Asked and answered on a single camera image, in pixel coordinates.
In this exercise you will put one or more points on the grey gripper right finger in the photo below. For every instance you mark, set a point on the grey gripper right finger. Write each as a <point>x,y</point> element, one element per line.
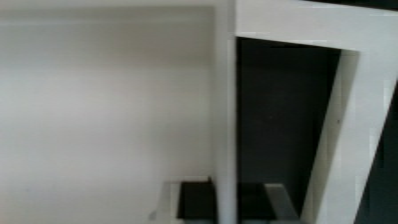
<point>286,216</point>

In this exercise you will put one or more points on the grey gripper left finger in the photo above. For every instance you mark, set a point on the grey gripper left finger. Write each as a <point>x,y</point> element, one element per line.
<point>164,215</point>

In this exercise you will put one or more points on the white drawer cabinet frame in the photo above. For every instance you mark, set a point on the white drawer cabinet frame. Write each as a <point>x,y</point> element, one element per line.
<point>117,109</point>

